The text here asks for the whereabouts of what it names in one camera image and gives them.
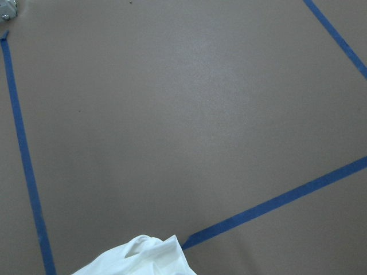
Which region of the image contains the white long-sleeve printed shirt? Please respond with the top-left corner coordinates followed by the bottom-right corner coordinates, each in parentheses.
top-left (75, 235), bottom-right (195, 274)

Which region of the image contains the aluminium frame post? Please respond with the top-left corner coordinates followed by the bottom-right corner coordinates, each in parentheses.
top-left (0, 0), bottom-right (18, 22)

